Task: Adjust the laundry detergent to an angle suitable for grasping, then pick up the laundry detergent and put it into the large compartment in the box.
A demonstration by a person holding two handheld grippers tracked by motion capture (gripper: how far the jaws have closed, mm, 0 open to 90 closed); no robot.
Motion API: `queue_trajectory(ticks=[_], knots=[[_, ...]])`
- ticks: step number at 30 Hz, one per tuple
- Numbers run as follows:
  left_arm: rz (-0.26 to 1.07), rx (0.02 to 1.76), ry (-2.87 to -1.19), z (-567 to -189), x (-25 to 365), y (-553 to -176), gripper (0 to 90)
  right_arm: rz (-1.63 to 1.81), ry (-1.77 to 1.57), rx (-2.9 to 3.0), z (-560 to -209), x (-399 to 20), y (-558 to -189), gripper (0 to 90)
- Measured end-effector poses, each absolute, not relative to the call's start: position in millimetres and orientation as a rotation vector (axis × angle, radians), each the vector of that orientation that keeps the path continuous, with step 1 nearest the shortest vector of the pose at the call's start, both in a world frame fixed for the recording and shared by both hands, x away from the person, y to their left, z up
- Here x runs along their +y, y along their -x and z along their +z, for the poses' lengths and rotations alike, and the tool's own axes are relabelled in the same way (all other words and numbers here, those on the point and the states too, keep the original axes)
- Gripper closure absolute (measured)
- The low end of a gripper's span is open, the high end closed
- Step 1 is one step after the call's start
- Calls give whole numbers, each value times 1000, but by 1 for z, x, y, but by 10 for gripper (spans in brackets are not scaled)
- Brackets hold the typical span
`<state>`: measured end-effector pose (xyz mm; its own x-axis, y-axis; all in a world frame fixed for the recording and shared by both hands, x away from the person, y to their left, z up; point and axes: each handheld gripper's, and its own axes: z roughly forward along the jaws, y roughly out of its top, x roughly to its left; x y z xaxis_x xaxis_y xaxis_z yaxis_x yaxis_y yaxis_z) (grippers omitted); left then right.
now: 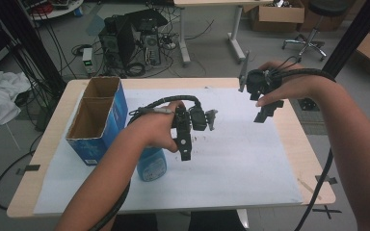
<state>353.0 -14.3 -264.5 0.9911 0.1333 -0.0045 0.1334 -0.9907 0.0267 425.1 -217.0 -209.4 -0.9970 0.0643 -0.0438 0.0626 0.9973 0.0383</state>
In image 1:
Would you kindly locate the white power supply unit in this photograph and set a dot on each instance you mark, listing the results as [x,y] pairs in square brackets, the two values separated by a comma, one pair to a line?
[88,61]

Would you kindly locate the floor socket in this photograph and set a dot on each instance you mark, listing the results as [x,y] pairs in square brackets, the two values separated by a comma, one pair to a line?
[308,104]

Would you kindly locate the black tape strip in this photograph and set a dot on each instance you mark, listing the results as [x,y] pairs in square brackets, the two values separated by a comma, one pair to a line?
[29,168]
[329,180]

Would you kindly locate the person's left hand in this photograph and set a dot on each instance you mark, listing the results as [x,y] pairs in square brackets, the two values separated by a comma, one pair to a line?
[154,128]

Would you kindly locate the blue spray bottle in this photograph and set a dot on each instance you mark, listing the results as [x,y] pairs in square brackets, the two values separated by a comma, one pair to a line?
[152,165]

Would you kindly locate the white cloth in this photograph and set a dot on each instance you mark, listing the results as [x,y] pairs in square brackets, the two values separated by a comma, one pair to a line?
[0,96]

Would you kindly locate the grey computer tower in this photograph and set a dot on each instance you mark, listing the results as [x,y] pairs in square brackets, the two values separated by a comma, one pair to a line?
[151,48]

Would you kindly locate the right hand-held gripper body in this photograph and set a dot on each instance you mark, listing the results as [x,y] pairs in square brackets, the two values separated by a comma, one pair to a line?
[258,80]

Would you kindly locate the black computer tower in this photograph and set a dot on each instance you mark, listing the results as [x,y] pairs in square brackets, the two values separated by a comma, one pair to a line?
[117,41]

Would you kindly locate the black metal post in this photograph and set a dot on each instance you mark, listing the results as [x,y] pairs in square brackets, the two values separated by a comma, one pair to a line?
[353,35]

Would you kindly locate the black office chair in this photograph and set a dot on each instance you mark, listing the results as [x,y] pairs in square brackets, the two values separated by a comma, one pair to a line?
[314,35]

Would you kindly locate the round white table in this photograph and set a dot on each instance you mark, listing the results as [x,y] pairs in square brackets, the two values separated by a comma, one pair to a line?
[58,9]

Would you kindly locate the black tape cross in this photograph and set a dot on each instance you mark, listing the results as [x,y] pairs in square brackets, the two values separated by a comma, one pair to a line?
[327,211]

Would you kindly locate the white paper sheet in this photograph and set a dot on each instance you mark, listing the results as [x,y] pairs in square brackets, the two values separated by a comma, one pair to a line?
[237,160]

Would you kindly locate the person's right hand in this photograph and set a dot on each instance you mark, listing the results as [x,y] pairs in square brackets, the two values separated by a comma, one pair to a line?
[294,86]

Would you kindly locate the white desk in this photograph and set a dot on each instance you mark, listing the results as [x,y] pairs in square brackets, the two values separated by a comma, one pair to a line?
[237,35]

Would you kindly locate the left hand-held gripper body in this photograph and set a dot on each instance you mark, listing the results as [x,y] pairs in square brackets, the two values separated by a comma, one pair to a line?
[199,120]

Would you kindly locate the blue cardboard box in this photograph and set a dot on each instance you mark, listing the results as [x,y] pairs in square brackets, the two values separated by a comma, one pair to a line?
[99,122]

